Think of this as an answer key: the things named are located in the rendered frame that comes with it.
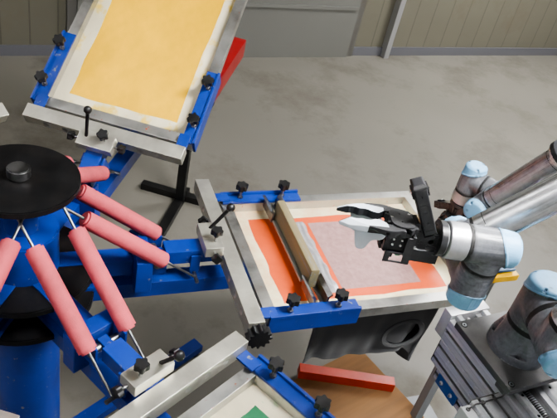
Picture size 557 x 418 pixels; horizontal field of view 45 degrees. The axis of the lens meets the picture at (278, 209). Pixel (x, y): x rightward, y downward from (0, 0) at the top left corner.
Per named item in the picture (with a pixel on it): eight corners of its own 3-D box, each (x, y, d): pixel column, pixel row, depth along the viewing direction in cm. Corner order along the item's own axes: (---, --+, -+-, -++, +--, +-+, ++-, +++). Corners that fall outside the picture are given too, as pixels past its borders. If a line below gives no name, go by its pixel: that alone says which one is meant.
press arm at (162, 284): (380, 263, 247) (385, 250, 243) (388, 274, 243) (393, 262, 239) (24, 293, 202) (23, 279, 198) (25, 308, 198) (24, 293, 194)
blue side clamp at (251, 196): (293, 203, 252) (297, 188, 248) (297, 211, 248) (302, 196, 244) (216, 206, 241) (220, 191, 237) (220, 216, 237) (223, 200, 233)
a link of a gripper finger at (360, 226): (337, 251, 124) (382, 253, 127) (345, 224, 122) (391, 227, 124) (332, 241, 127) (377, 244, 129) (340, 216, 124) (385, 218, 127)
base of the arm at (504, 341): (558, 363, 166) (576, 337, 160) (512, 376, 159) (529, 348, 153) (519, 318, 176) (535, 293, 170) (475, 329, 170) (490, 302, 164)
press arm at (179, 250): (214, 248, 215) (215, 236, 212) (218, 260, 211) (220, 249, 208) (161, 252, 209) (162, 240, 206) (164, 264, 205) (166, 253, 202)
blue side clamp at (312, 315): (350, 311, 212) (355, 295, 208) (356, 323, 208) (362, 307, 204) (261, 321, 201) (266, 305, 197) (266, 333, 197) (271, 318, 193)
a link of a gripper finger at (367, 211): (331, 229, 131) (376, 240, 130) (337, 203, 128) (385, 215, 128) (332, 221, 134) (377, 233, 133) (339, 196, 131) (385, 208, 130)
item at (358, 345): (402, 342, 254) (433, 274, 233) (413, 361, 248) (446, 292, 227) (291, 357, 238) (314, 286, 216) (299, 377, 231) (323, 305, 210)
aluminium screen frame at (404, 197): (405, 197, 268) (408, 190, 266) (481, 303, 226) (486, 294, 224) (217, 206, 239) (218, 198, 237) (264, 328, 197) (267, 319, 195)
